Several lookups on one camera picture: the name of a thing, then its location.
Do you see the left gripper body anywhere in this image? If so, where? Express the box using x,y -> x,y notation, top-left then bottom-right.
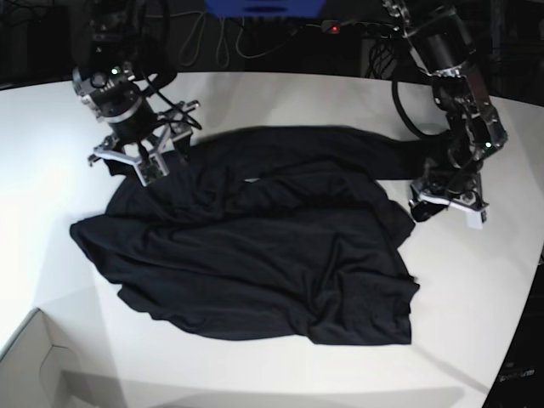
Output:
410,172 -> 489,213

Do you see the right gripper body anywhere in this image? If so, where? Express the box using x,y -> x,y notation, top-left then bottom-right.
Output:
88,100 -> 201,178

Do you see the dark navy t-shirt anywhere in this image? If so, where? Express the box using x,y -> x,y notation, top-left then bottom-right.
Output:
70,126 -> 438,346

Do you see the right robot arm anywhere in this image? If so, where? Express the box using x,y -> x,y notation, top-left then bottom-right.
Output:
72,1 -> 201,186

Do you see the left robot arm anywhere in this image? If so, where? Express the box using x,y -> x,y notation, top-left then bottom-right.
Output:
383,1 -> 507,230

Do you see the blue box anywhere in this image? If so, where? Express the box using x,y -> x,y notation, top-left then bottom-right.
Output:
204,0 -> 325,18

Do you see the white power strip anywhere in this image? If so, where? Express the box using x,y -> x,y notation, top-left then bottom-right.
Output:
320,20 -> 400,38

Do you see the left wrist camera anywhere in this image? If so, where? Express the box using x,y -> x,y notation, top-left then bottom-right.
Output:
466,208 -> 488,230

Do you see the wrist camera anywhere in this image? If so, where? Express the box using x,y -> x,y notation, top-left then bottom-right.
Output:
135,158 -> 169,187
466,208 -> 488,230

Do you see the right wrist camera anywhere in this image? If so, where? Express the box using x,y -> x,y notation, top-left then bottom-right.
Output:
135,158 -> 169,187

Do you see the white looped cable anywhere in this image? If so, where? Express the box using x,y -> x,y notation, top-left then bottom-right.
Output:
169,0 -> 298,67

